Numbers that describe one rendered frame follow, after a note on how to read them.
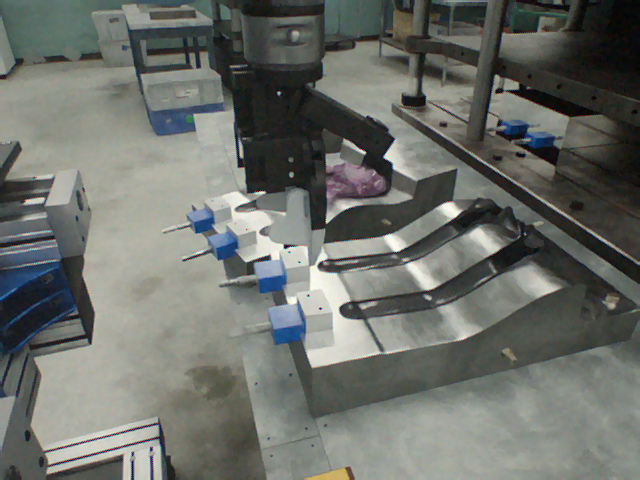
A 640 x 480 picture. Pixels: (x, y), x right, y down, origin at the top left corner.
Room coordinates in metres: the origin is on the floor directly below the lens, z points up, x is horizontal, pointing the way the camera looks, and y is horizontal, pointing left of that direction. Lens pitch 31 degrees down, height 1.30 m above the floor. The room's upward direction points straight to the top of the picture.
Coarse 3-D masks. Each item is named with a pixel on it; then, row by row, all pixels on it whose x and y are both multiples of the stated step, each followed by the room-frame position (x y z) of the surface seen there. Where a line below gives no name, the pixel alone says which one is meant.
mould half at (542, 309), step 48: (384, 240) 0.68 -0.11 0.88; (480, 240) 0.60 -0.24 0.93; (528, 240) 0.71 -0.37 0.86; (288, 288) 0.53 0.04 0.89; (336, 288) 0.53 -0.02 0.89; (384, 288) 0.54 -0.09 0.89; (480, 288) 0.51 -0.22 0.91; (528, 288) 0.49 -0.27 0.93; (576, 288) 0.48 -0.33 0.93; (336, 336) 0.44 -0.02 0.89; (384, 336) 0.44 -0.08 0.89; (432, 336) 0.44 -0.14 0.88; (480, 336) 0.45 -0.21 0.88; (528, 336) 0.47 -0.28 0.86; (576, 336) 0.49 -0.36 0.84; (624, 336) 0.52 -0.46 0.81; (336, 384) 0.39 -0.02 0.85; (384, 384) 0.41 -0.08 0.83; (432, 384) 0.43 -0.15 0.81
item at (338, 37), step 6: (360, 0) 7.93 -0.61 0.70; (360, 6) 7.93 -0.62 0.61; (330, 36) 8.00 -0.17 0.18; (336, 36) 8.00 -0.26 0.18; (342, 36) 8.00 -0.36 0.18; (348, 36) 8.00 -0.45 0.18; (354, 36) 8.00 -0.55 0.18; (330, 42) 7.58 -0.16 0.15; (336, 42) 7.65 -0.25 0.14; (354, 42) 7.93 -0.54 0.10; (354, 48) 7.96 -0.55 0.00
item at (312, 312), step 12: (300, 300) 0.47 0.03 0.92; (312, 300) 0.47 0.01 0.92; (324, 300) 0.47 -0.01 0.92; (276, 312) 0.46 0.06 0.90; (288, 312) 0.47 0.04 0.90; (300, 312) 0.47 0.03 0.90; (312, 312) 0.45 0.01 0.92; (324, 312) 0.45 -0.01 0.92; (264, 324) 0.45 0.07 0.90; (276, 324) 0.44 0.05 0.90; (288, 324) 0.44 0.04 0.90; (300, 324) 0.44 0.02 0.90; (312, 324) 0.44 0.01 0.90; (324, 324) 0.45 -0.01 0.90; (228, 336) 0.43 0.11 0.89; (240, 336) 0.44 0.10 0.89; (276, 336) 0.43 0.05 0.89; (288, 336) 0.44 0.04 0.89
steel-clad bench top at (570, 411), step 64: (576, 256) 0.75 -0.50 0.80; (256, 320) 0.57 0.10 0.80; (256, 384) 0.44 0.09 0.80; (512, 384) 0.44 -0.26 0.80; (576, 384) 0.44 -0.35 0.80; (320, 448) 0.34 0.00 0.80; (384, 448) 0.34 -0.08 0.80; (448, 448) 0.34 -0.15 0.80; (512, 448) 0.34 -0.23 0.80; (576, 448) 0.34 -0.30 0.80
